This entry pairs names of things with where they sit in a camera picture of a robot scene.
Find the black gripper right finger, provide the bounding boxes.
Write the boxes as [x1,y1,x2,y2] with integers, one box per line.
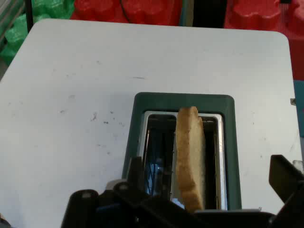
[268,154,304,228]

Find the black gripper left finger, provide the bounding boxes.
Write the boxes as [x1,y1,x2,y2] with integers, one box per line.
[60,156,190,228]

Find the dark green two-slot toaster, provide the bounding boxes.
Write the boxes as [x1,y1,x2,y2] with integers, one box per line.
[121,92,243,210]

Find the toasted bread slice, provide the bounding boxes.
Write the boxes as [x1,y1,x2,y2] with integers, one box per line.
[174,106,206,213]

